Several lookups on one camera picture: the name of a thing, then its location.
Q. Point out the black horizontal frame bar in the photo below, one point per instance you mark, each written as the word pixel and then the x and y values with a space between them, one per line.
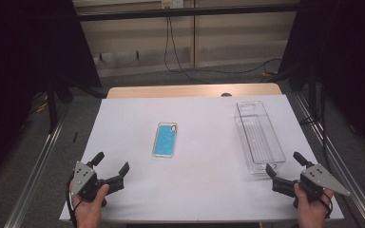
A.
pixel 183 13

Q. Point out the white table board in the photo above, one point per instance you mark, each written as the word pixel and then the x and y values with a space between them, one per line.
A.
pixel 199 183

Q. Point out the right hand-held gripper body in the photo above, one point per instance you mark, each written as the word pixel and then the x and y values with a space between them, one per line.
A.
pixel 318 180

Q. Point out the person's left hand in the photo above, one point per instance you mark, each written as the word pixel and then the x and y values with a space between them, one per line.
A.
pixel 88 209

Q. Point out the white wall outlet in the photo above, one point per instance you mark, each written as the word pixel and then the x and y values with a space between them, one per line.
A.
pixel 172 3

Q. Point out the clear plastic storage box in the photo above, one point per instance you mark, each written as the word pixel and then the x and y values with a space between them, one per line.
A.
pixel 259 139

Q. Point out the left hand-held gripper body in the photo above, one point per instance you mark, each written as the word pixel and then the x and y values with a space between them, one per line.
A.
pixel 83 177

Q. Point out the person's right hand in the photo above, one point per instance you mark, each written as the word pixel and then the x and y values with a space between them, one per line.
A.
pixel 312 210

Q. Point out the clear phone case blue insert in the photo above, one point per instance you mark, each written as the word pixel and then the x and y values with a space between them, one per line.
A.
pixel 165 140

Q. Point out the wooden table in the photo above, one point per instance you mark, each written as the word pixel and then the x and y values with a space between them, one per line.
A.
pixel 177 91

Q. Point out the black curtain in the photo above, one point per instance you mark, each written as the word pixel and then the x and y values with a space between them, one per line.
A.
pixel 345 63
pixel 19 79

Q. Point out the aluminium floor rail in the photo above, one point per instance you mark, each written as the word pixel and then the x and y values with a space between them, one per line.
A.
pixel 34 171
pixel 345 177

